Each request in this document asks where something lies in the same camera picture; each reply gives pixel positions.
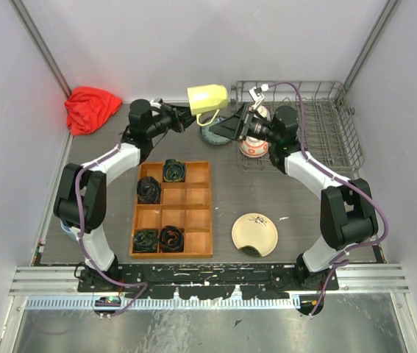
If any dark brown rolled tie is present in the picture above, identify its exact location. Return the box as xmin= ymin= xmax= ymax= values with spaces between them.
xmin=137 ymin=176 xmax=162 ymax=204

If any orange wooden compartment tray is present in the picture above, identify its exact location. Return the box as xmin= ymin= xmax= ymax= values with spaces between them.
xmin=129 ymin=160 xmax=213 ymax=260

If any grey wire dish rack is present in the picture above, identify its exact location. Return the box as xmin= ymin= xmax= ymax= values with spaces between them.
xmin=230 ymin=79 xmax=366 ymax=174

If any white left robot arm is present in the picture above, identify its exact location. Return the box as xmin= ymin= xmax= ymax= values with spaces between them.
xmin=53 ymin=99 xmax=196 ymax=291

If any yellow green ceramic mug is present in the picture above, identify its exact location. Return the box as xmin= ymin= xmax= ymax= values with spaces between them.
xmin=187 ymin=84 xmax=229 ymax=127

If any white purple patterned bowl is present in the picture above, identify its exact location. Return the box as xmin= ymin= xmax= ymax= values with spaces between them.
xmin=256 ymin=105 xmax=271 ymax=121

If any blue yellow rolled tie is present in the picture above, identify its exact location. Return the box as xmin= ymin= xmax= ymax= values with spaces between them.
xmin=163 ymin=159 xmax=186 ymax=182

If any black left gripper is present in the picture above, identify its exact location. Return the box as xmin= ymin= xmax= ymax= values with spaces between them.
xmin=147 ymin=102 xmax=206 ymax=140

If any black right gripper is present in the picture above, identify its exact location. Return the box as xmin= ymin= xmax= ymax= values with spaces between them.
xmin=208 ymin=102 xmax=279 ymax=145

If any red crumpled cloth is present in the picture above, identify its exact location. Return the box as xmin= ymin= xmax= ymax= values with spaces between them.
xmin=64 ymin=86 xmax=123 ymax=136

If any light blue ceramic mug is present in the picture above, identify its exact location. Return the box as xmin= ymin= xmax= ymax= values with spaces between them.
xmin=60 ymin=221 xmax=78 ymax=243

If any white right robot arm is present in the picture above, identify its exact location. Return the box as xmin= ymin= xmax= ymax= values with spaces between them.
xmin=209 ymin=104 xmax=378 ymax=290

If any blue green patterned plate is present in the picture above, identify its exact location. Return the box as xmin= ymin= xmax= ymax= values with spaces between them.
xmin=200 ymin=116 xmax=232 ymax=146

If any cream plate with flower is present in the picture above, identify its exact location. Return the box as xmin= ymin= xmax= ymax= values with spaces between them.
xmin=232 ymin=213 xmax=278 ymax=257

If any black orange rolled tie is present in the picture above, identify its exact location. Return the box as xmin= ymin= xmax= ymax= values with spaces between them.
xmin=158 ymin=226 xmax=185 ymax=253

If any red orange patterned bowl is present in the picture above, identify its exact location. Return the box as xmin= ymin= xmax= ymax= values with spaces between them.
xmin=239 ymin=137 xmax=269 ymax=158

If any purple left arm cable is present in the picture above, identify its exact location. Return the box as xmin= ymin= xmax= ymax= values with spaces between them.
xmin=74 ymin=142 xmax=149 ymax=319

